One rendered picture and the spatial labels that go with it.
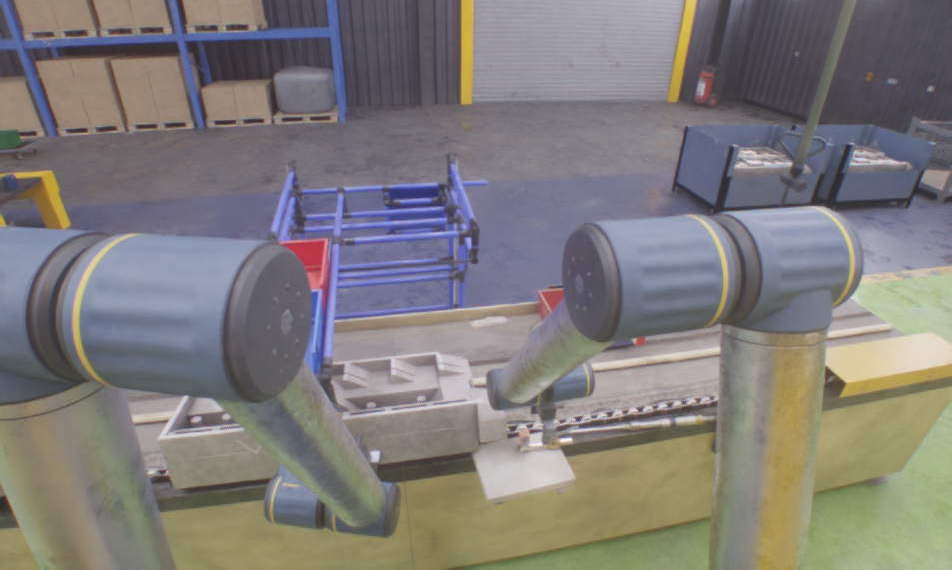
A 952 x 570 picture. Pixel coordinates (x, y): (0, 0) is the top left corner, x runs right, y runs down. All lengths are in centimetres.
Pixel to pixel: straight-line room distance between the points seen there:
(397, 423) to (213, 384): 122
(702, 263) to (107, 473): 70
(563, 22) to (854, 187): 726
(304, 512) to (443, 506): 90
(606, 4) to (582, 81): 171
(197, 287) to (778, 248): 61
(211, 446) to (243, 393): 129
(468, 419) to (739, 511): 101
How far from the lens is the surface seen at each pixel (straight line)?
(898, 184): 788
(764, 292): 66
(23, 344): 55
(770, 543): 86
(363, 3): 1148
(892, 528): 325
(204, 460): 178
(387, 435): 166
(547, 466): 174
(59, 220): 668
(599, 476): 207
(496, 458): 174
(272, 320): 45
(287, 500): 115
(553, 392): 129
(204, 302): 43
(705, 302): 61
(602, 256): 55
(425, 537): 211
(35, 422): 64
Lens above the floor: 215
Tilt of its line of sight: 30 degrees down
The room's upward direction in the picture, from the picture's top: 1 degrees clockwise
